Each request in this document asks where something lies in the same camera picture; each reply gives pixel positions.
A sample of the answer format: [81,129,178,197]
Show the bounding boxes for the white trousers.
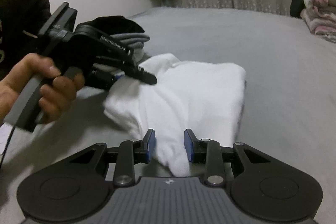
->
[104,53,246,177]

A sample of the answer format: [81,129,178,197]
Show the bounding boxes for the person left hand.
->
[1,53,84,123]

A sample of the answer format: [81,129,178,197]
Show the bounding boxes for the grey folded garment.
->
[111,33,150,50]

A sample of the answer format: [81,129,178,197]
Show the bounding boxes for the black folded garment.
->
[76,15,145,35]

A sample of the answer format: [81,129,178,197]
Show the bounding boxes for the grey bed sheet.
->
[1,8,335,223]

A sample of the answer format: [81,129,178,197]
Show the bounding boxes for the person dark jacket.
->
[1,0,51,79]

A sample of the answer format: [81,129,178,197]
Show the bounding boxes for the black bag by quilt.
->
[290,0,305,18]

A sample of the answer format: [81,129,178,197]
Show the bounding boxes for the folded floral quilt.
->
[300,0,335,43]

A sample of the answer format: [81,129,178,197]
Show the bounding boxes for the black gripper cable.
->
[0,123,17,169]

